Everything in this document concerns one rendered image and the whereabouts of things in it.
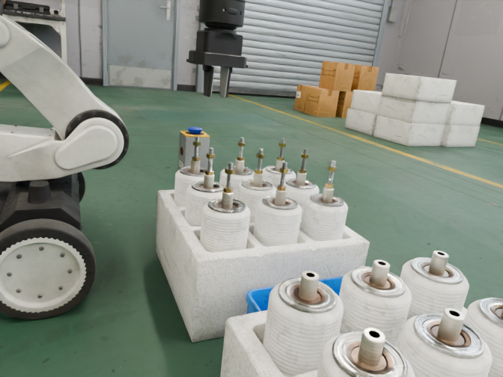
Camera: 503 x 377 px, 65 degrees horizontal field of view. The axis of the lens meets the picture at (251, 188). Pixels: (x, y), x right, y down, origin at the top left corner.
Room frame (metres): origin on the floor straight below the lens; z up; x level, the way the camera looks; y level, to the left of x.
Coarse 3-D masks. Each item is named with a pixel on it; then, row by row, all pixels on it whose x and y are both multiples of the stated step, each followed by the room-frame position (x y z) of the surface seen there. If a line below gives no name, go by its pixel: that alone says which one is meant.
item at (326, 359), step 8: (336, 336) 0.37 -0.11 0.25; (328, 344) 0.36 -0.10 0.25; (328, 352) 0.34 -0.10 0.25; (320, 360) 0.34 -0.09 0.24; (328, 360) 0.33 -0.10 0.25; (320, 368) 0.34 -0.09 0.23; (328, 368) 0.32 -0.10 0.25; (336, 368) 0.32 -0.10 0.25; (408, 368) 0.33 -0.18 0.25; (320, 376) 0.33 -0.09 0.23; (328, 376) 0.32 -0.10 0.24; (336, 376) 0.31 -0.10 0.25; (344, 376) 0.31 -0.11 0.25; (408, 376) 0.32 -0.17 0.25
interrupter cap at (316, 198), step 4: (312, 196) 0.84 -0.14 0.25; (316, 196) 0.85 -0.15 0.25; (320, 196) 0.85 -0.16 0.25; (312, 200) 0.82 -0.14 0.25; (316, 200) 0.82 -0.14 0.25; (320, 200) 0.83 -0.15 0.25; (332, 200) 0.84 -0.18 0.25; (336, 200) 0.83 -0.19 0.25; (340, 200) 0.83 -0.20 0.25; (320, 204) 0.80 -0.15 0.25; (324, 204) 0.80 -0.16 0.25; (328, 204) 0.80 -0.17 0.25; (332, 204) 0.80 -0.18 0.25; (336, 204) 0.81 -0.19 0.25; (340, 204) 0.80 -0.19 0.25
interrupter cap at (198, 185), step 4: (192, 184) 0.83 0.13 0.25; (196, 184) 0.84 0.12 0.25; (200, 184) 0.85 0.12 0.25; (216, 184) 0.86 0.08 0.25; (220, 184) 0.86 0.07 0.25; (196, 188) 0.81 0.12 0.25; (200, 188) 0.81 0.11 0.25; (204, 188) 0.82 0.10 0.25; (208, 188) 0.83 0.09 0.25; (212, 188) 0.83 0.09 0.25; (216, 188) 0.82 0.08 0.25; (220, 188) 0.83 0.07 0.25; (208, 192) 0.80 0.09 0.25; (212, 192) 0.80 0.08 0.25; (216, 192) 0.81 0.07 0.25
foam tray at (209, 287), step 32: (160, 192) 0.97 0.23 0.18; (160, 224) 0.93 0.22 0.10; (160, 256) 0.92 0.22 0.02; (192, 256) 0.66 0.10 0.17; (224, 256) 0.66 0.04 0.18; (256, 256) 0.68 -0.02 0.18; (288, 256) 0.71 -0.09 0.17; (320, 256) 0.74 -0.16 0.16; (352, 256) 0.78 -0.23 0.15; (192, 288) 0.65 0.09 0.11; (224, 288) 0.65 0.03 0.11; (256, 288) 0.68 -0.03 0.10; (192, 320) 0.63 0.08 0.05; (224, 320) 0.66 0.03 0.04
